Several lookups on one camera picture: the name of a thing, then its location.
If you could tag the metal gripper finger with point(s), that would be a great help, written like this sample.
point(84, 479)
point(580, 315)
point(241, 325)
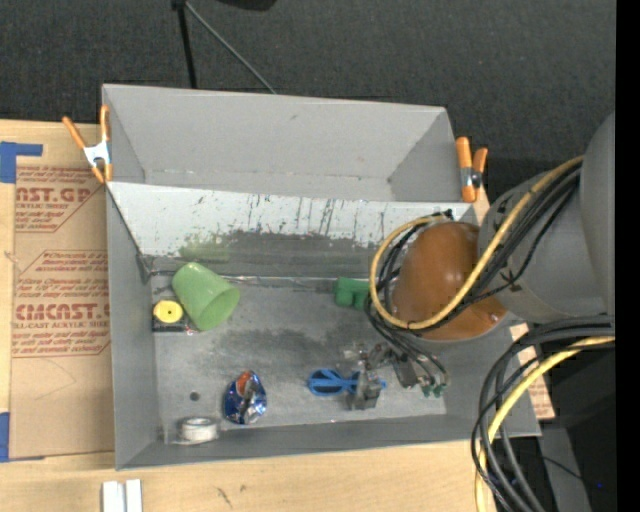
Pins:
point(364, 392)
point(361, 354)

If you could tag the blue plastic scissors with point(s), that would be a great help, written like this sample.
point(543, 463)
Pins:
point(327, 382)

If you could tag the grey metal bin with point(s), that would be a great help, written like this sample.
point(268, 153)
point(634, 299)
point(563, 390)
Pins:
point(300, 345)

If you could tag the green toy block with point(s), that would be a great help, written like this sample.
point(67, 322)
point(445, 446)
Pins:
point(351, 292)

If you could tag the blue crumpled foil packet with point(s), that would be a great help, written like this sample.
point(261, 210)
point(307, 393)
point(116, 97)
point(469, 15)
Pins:
point(246, 400)

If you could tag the light green plastic cup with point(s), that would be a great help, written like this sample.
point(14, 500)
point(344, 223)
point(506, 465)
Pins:
point(204, 297)

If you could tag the white tape roll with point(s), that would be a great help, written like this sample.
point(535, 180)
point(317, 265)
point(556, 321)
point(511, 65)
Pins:
point(198, 430)

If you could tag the yellow and black tape measure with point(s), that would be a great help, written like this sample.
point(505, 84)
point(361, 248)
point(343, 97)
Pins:
point(167, 314)

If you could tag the brown cardboard board red print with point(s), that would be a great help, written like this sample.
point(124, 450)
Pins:
point(55, 280)

